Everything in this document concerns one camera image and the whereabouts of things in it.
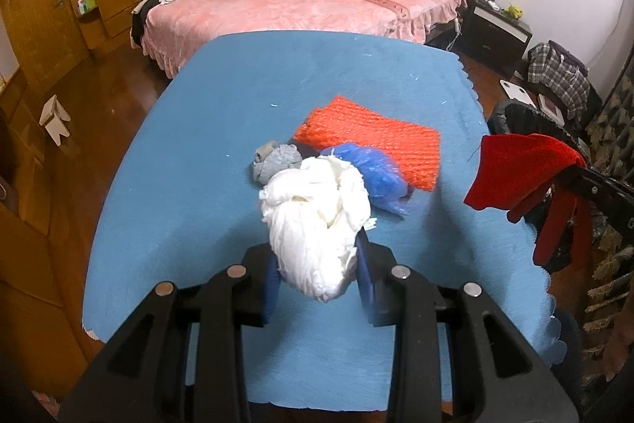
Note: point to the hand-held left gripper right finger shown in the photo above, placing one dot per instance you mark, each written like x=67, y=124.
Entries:
x=367, y=279

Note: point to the dark nightstand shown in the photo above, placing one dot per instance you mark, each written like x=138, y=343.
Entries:
x=500, y=36

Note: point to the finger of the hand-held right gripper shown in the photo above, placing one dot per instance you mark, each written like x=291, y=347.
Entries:
x=609, y=195

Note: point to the orange knitted cloth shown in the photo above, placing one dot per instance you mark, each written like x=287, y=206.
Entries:
x=376, y=140

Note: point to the white bathroom scale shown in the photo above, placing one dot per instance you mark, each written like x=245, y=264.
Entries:
x=512, y=90

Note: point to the pink bedspread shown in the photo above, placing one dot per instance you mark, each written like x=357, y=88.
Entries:
x=297, y=16

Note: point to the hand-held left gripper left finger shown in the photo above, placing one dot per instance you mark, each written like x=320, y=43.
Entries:
x=271, y=291

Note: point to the yellow plush toy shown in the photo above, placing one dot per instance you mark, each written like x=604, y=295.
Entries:
x=514, y=10

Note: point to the scale with dark centre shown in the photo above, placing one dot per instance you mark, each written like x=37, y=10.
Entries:
x=551, y=105

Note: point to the blue plastic bag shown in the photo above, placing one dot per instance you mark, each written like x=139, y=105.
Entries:
x=376, y=175

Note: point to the grey crumpled cloth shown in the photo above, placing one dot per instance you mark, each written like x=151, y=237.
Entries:
x=277, y=163

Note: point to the green box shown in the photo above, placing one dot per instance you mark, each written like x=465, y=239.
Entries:
x=88, y=1

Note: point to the dark patterned curtain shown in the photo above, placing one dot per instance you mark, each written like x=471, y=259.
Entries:
x=614, y=125

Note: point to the white cloth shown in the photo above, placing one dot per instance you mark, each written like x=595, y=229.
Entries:
x=312, y=215

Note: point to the plaid bag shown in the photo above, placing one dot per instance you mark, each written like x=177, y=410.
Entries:
x=559, y=81

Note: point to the blue scalloped table cloth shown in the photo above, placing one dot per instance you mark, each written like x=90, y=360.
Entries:
x=198, y=155

